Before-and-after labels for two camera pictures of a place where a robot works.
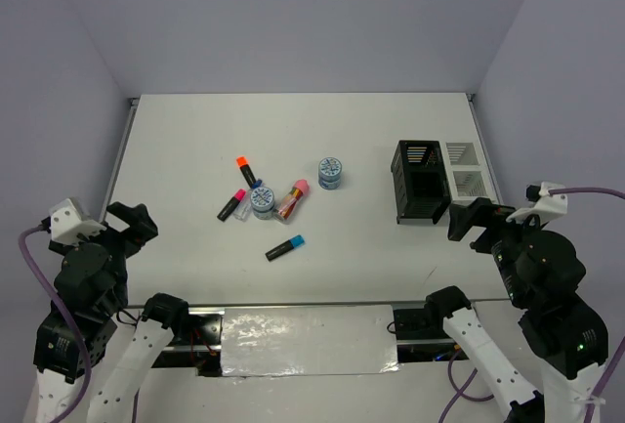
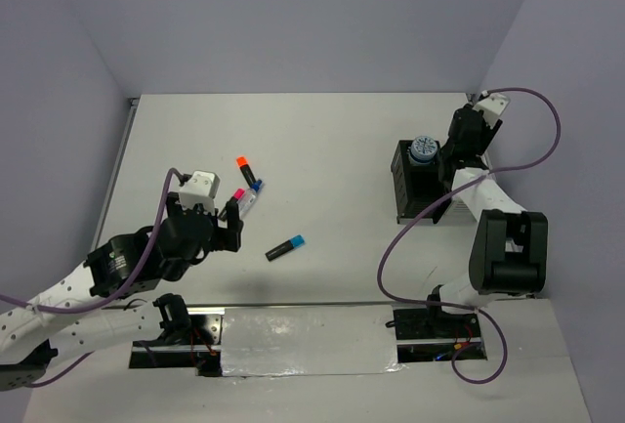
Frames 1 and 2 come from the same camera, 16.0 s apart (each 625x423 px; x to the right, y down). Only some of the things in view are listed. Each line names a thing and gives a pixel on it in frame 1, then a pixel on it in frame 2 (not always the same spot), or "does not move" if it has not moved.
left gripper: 143,226 -> 230,237
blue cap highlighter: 296,241 does not move
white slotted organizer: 467,172 does not move
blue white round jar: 329,173 -> 423,149
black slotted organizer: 420,181 does not move
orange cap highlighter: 248,175 does not move
